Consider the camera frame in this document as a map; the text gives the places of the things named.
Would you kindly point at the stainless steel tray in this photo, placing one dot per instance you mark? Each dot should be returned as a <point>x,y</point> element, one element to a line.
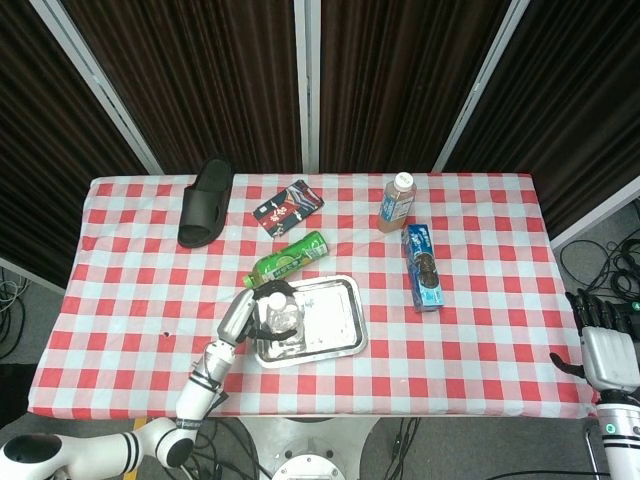
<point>335,320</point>

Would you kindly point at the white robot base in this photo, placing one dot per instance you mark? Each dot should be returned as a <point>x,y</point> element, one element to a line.
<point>305,445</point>

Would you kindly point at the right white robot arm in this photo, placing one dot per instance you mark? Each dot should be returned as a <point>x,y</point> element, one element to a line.
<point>617,435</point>

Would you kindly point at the black rubber slipper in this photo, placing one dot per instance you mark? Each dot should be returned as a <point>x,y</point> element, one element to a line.
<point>202,210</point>

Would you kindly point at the dark brown partition panel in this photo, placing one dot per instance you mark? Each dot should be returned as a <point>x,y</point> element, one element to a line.
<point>200,85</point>
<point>50,125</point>
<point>400,85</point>
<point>575,110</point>

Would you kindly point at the blue cookie box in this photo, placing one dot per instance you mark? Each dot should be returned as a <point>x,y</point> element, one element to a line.
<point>422,270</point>

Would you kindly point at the green tea bottle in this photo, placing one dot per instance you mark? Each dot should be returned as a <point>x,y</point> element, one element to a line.
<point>290,260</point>

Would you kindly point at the blue label drink bottle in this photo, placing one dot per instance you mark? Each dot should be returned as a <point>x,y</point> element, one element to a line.
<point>397,205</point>

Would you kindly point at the red white checked tablecloth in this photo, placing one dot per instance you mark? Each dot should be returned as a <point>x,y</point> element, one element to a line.
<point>450,360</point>

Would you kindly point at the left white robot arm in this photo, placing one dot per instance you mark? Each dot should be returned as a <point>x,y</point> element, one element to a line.
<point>200,390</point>

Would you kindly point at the dark blue snack packet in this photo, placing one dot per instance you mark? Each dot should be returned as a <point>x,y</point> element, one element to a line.
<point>287,207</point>

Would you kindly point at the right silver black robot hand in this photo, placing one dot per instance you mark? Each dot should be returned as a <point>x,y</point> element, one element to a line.
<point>610,355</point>

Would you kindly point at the clear plastic bottle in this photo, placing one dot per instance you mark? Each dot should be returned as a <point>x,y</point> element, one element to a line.
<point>280,317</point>

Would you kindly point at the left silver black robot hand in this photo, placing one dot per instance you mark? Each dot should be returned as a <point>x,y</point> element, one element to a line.
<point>237,315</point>

